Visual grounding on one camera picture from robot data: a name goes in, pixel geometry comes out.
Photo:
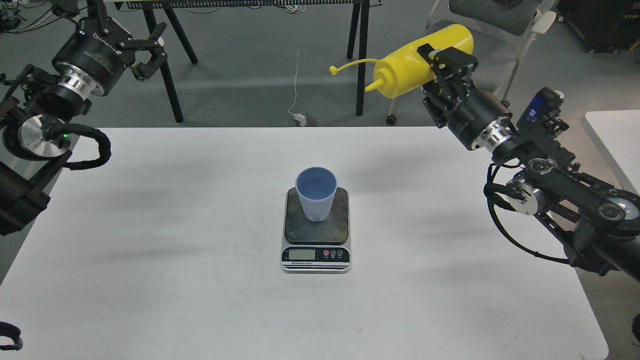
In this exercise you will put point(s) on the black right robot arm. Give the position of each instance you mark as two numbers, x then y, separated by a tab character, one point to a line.
531	172

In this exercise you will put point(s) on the black legged background table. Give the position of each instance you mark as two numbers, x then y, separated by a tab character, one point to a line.
237	54

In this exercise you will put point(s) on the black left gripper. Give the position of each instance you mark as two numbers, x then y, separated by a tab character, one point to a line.
90	57

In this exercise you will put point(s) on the black cabinet in corner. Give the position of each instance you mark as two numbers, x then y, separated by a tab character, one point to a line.
603	26

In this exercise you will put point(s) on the yellow squeeze bottle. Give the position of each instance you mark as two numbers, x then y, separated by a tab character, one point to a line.
405	69

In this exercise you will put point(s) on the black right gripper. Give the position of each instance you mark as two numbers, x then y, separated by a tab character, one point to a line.
474	116

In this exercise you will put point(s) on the grey office chair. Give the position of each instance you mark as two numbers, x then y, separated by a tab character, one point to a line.
502	31

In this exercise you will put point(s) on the black digital kitchen scale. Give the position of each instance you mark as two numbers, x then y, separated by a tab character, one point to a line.
316	247

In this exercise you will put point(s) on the blue ribbed plastic cup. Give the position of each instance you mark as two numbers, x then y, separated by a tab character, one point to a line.
316	188

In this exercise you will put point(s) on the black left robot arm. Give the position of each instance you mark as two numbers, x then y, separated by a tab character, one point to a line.
38	108

